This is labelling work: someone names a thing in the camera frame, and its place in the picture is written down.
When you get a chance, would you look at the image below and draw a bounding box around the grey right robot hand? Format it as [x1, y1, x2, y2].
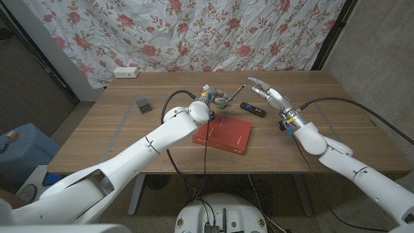
[248, 76, 297, 119]

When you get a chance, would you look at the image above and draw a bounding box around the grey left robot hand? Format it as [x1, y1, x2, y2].
[200, 83, 232, 107]

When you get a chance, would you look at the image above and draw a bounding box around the black mechanical pencil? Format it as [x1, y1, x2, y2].
[228, 84, 246, 102]

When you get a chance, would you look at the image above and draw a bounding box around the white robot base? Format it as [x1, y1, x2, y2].
[174, 193, 268, 233]

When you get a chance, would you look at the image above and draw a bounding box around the black TV remote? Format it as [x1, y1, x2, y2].
[239, 102, 267, 118]

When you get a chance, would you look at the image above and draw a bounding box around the red hardcover book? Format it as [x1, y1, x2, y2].
[191, 111, 253, 156]

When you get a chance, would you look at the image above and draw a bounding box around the floral backdrop sheet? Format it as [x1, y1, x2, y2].
[21, 0, 347, 89]

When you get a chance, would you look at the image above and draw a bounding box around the small grey box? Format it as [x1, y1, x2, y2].
[135, 96, 153, 115]

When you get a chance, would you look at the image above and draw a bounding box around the white power strip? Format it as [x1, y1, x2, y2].
[113, 66, 140, 79]

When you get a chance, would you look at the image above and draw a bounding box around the black backdrop stand pole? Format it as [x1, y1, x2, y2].
[310, 0, 358, 71]

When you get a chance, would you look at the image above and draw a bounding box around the black round floor fan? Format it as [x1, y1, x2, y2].
[144, 174, 171, 190]

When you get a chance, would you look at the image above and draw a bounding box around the grey table leg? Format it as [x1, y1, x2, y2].
[292, 173, 314, 217]

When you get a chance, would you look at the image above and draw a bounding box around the white table leg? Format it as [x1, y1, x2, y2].
[128, 176, 146, 217]

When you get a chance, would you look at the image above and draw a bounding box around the blue floor item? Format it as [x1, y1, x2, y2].
[41, 172, 65, 187]

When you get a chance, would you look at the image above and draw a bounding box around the blue storage bin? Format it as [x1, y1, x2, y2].
[0, 122, 61, 188]

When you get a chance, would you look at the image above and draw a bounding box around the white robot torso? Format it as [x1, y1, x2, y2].
[0, 223, 132, 233]

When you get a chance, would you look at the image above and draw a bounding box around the grey sneaker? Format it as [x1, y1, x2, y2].
[16, 184, 37, 203]

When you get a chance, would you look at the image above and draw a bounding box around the person's bare leg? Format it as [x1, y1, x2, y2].
[0, 189, 25, 208]

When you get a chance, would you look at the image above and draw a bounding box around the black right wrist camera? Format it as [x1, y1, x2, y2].
[278, 120, 294, 137]

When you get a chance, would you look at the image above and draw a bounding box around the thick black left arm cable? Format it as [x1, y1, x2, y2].
[160, 89, 197, 197]

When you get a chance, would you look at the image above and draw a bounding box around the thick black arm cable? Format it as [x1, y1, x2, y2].
[160, 89, 197, 197]
[300, 96, 414, 146]

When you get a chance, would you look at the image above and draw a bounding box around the thin black left wrist cable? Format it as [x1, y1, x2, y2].
[193, 120, 210, 203]

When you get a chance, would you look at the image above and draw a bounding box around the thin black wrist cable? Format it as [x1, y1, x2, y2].
[193, 120, 210, 203]
[292, 135, 389, 232]

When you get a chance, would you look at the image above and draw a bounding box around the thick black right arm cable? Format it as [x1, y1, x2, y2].
[300, 96, 414, 146]

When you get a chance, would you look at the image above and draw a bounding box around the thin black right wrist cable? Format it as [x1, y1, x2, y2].
[292, 135, 389, 232]

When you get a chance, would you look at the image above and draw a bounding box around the black floor cable tangle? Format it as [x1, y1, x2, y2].
[184, 173, 276, 216]

